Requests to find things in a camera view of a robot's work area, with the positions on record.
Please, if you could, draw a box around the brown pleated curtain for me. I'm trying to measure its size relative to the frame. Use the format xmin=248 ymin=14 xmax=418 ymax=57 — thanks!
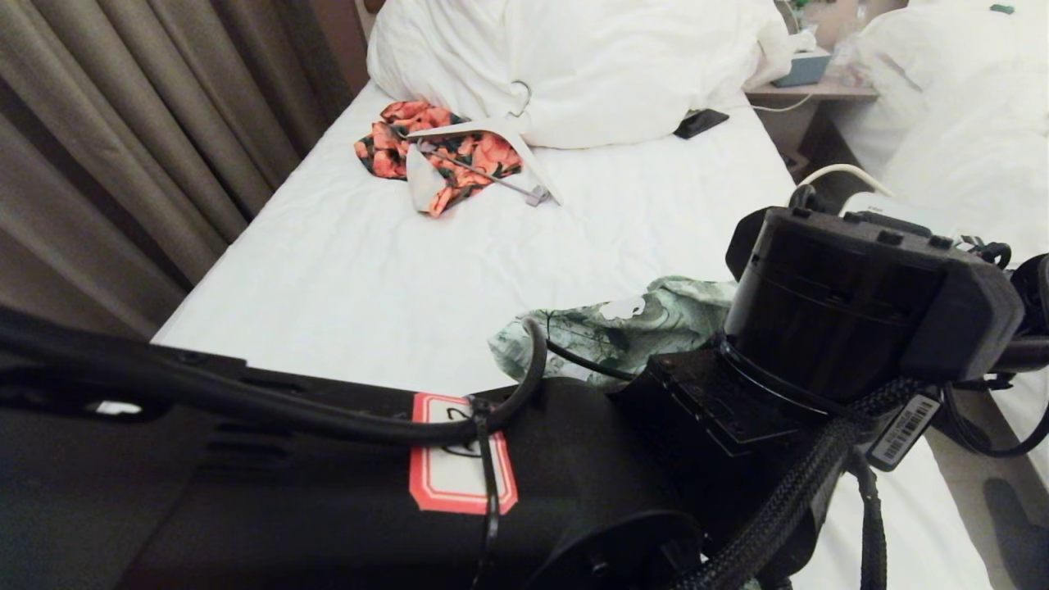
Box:
xmin=0 ymin=0 xmax=366 ymax=341

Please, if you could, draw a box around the cream wire clothes hanger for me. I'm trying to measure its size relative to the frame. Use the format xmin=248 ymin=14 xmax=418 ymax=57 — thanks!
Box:
xmin=799 ymin=163 xmax=896 ymax=197

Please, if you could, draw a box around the white wooden clothes hanger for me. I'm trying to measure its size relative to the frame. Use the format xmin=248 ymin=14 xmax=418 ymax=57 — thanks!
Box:
xmin=406 ymin=80 xmax=564 ymax=208

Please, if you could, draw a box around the black smartphone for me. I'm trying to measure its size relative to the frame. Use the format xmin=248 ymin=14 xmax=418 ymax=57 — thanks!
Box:
xmin=673 ymin=109 xmax=730 ymax=141

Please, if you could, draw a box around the orange floral garment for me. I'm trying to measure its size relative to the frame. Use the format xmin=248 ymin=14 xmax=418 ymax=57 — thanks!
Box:
xmin=353 ymin=100 xmax=525 ymax=219

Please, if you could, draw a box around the white bunched duvet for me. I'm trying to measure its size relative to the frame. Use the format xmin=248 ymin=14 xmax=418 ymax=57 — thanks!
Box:
xmin=831 ymin=0 xmax=1049 ymax=263
xmin=366 ymin=0 xmax=794 ymax=151

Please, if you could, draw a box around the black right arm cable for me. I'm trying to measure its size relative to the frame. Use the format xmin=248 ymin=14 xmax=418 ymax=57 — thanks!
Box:
xmin=941 ymin=379 xmax=1049 ymax=460

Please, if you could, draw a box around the white charging cable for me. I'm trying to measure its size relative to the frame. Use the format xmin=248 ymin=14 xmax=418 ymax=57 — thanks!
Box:
xmin=713 ymin=94 xmax=815 ymax=116

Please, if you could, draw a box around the green floral short-sleeve shirt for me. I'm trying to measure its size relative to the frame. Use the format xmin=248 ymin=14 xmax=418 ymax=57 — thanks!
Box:
xmin=489 ymin=276 xmax=738 ymax=388

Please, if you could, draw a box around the smooth black left arm cable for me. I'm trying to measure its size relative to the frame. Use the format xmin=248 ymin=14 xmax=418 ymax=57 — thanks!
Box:
xmin=0 ymin=318 xmax=548 ymax=448

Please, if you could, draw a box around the blue tissue box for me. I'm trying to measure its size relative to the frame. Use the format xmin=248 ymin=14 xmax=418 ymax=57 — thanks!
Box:
xmin=770 ymin=31 xmax=833 ymax=89

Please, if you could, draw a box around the braided black left arm cable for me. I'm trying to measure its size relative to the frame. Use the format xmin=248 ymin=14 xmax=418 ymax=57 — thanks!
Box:
xmin=668 ymin=375 xmax=943 ymax=590

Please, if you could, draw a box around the brown wooden headboard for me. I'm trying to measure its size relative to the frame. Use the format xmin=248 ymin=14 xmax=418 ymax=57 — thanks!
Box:
xmin=354 ymin=0 xmax=396 ymax=42

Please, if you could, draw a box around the wooden nightstand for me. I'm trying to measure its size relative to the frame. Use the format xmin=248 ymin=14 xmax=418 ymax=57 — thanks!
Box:
xmin=743 ymin=80 xmax=879 ymax=159

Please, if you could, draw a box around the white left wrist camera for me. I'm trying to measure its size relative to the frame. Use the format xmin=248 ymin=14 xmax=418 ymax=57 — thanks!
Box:
xmin=840 ymin=192 xmax=961 ymax=240

